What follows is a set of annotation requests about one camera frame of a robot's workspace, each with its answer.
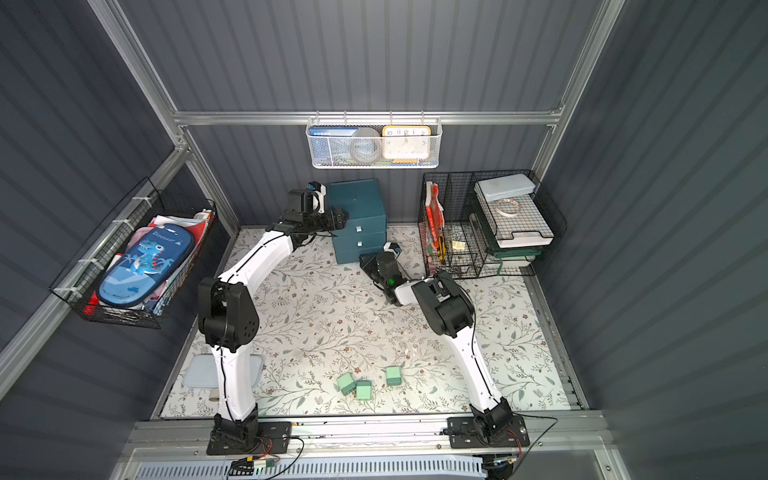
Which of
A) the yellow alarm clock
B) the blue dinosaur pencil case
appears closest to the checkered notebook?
the yellow alarm clock

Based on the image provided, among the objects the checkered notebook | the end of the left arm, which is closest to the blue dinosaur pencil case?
the end of the left arm

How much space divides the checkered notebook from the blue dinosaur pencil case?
2.79 ft

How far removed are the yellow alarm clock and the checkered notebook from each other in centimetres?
26

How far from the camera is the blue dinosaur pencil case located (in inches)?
24.4

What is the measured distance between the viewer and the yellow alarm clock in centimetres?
90

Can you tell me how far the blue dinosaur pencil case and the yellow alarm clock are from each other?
1.97 ft

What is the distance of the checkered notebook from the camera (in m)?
0.93
